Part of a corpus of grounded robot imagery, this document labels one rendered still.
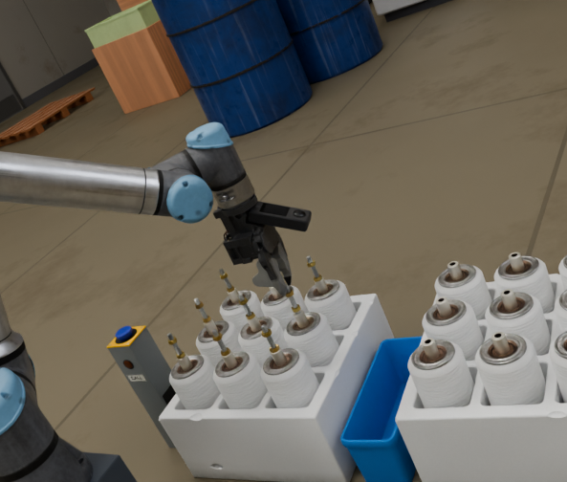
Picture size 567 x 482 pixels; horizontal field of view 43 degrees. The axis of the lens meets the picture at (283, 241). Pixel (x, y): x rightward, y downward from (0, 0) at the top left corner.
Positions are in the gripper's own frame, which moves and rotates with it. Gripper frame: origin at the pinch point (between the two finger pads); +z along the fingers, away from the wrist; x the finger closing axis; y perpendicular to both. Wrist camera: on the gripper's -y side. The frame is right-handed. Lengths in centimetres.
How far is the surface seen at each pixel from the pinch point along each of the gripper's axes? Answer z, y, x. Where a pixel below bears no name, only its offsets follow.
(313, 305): 10.6, 0.6, -7.4
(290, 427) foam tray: 19.7, 2.6, 19.5
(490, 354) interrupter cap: 9.9, -37.9, 19.1
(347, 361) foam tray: 18.5, -6.6, 3.4
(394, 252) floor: 35, -1, -67
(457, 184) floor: 35, -18, -104
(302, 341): 11.0, 0.1, 4.7
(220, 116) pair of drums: 21, 118, -238
